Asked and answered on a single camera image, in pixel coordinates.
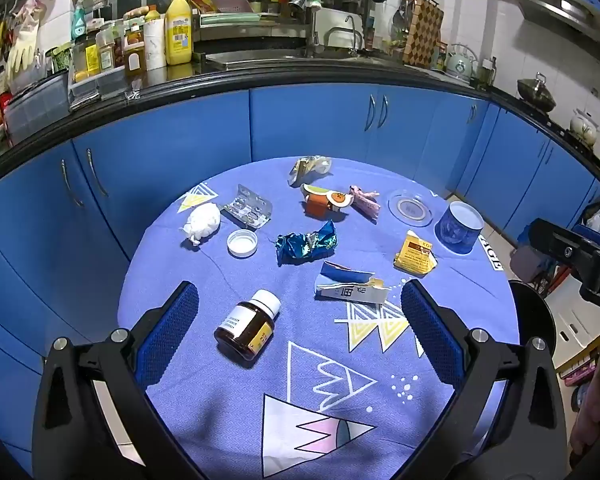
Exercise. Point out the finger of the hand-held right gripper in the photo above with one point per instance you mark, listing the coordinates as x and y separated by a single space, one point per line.
547 235

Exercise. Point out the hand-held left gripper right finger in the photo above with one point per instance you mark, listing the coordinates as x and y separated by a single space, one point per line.
430 330

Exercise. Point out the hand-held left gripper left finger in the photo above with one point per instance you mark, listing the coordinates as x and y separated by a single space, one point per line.
170 330

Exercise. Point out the white tissue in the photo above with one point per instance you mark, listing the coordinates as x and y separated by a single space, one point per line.
203 222

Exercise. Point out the orange and white carton piece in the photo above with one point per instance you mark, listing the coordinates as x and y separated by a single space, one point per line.
325 201

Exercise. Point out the person's right forearm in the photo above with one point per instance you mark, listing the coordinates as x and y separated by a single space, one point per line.
592 410

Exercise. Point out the yellow packet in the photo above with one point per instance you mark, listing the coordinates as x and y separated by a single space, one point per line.
414 257

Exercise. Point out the brown medicine bottle white cap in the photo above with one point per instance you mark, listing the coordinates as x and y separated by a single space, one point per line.
247 327

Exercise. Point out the blue round cup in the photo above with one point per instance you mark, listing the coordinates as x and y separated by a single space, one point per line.
457 232

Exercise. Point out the blue and white torn carton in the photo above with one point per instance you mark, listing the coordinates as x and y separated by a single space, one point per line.
347 285

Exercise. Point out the white teapot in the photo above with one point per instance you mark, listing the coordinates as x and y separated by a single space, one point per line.
584 127

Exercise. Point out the clear plastic lid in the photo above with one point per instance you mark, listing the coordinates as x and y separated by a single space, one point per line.
410 207

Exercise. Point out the pink wrapper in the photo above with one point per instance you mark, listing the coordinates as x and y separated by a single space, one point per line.
365 205

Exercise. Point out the dark wok with lid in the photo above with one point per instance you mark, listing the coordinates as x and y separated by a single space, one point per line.
536 92

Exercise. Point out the silver blister pack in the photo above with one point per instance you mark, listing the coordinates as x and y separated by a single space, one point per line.
247 207

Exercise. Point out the blue foil wrapper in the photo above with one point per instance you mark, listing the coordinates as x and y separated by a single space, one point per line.
305 245

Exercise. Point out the pale green kettle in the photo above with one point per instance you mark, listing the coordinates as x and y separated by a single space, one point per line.
461 64

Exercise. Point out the gold foil wrapper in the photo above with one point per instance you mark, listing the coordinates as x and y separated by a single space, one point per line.
307 166

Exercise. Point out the steel range hood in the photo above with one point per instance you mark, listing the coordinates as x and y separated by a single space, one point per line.
560 10

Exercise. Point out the checkered cutting board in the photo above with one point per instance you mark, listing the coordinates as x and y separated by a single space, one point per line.
424 32

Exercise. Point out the blue base cabinets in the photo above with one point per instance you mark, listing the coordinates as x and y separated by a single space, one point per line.
305 120

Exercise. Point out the clear plastic tray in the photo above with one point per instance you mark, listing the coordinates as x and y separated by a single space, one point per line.
97 85

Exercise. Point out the clear storage box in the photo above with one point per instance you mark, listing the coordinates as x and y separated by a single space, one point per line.
35 105

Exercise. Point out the black kitchen countertop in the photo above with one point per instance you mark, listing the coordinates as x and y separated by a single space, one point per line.
280 76

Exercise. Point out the amber jar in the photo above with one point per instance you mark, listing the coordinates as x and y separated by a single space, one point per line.
134 55

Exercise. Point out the yellow label jar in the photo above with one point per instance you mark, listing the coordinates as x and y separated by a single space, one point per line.
92 57

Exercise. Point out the white plastic bottle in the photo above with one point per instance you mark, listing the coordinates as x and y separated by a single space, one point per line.
155 45

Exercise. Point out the steel sink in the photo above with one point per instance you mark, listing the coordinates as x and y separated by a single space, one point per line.
255 57

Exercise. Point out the white container behind sink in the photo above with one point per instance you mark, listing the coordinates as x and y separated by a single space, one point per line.
337 27

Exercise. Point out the yellow pump bottle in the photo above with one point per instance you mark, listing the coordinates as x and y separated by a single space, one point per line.
179 32

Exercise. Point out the green flat board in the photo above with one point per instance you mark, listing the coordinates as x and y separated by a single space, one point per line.
230 17

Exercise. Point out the pale rubber gloves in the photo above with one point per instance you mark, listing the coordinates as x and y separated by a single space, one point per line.
22 45

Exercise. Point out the teal spray bottle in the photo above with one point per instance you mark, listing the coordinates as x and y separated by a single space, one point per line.
78 20

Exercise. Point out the steel kitchen faucet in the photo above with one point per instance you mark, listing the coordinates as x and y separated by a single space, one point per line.
310 10

